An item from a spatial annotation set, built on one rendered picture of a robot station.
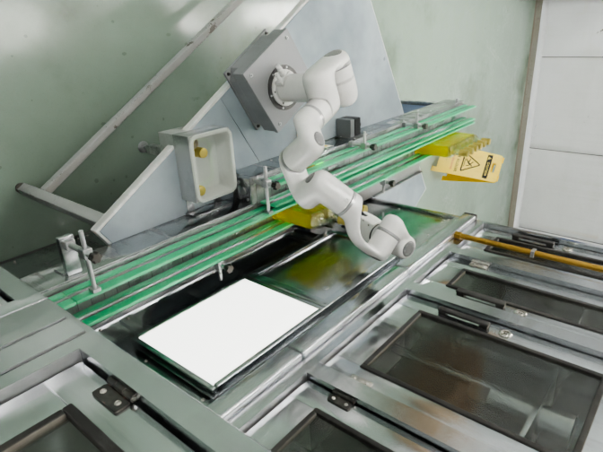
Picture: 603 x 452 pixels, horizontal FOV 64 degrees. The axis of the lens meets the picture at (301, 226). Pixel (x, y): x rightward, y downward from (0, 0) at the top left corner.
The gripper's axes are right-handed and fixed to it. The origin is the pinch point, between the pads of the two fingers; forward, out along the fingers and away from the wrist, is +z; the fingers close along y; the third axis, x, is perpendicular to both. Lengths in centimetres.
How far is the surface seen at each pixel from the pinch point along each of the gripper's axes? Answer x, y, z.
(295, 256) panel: 16.2, -12.3, 10.0
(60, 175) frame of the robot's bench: 75, 16, 80
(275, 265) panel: 25.4, -12.0, 9.2
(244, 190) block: 26.2, 11.6, 24.5
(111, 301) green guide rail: 80, -2, 5
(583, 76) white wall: -547, -26, 197
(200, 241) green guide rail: 51, 5, 9
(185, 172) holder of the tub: 46, 22, 27
